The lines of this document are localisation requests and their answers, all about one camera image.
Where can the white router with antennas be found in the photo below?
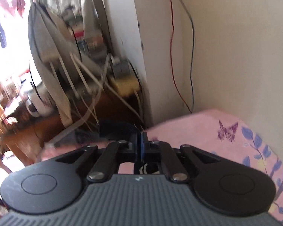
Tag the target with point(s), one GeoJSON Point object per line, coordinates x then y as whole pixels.
{"type": "Point", "coordinates": [82, 87]}

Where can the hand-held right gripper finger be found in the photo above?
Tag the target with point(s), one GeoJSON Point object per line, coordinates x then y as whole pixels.
{"type": "Point", "coordinates": [144, 146]}
{"type": "Point", "coordinates": [139, 149]}

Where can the pink floral bedsheet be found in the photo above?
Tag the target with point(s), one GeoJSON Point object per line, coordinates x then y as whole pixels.
{"type": "Point", "coordinates": [202, 131]}

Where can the grey floral cloth cover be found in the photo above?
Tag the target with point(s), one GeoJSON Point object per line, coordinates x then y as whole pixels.
{"type": "Point", "coordinates": [40, 35]}

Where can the white mug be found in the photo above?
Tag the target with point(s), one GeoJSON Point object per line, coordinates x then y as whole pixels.
{"type": "Point", "coordinates": [41, 106]}

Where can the wooden desk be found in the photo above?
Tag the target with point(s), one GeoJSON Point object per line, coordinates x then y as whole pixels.
{"type": "Point", "coordinates": [26, 143]}

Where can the hanging red garment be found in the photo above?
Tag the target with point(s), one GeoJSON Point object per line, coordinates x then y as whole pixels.
{"type": "Point", "coordinates": [16, 2]}

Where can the black power adapter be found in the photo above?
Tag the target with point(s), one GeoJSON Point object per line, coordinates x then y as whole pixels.
{"type": "Point", "coordinates": [121, 69]}

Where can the light curtain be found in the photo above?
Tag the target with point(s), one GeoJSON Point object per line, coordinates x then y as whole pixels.
{"type": "Point", "coordinates": [89, 4]}

